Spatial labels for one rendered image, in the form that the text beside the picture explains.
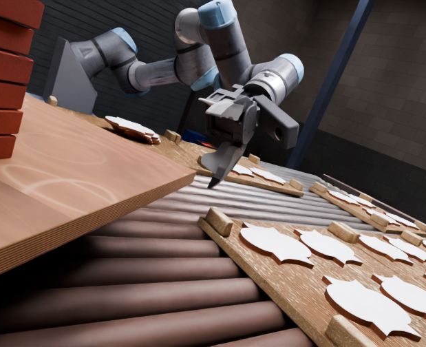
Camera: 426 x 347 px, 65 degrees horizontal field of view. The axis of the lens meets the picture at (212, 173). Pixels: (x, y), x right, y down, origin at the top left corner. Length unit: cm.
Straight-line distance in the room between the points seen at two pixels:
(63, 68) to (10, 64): 110
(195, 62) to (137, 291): 85
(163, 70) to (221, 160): 72
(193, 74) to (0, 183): 93
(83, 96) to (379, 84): 595
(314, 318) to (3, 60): 41
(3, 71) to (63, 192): 9
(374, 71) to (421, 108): 113
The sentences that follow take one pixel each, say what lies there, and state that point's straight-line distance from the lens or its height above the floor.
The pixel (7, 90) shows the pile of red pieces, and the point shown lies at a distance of 28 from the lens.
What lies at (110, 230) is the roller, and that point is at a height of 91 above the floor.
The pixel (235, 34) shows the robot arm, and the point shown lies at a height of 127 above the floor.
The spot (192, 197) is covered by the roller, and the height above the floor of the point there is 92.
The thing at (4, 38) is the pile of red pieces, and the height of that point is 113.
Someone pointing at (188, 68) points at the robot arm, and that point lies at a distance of 114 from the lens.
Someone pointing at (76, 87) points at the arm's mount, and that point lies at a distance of 139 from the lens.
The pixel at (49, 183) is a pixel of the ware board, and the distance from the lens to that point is 27.
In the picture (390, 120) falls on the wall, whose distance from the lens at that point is 653.
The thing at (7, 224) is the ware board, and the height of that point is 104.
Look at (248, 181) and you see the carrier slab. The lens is 105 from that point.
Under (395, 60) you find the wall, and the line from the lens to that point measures 689.
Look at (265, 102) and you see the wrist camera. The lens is 62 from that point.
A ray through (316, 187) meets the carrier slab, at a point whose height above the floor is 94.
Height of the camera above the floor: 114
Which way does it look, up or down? 13 degrees down
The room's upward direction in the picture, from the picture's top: 22 degrees clockwise
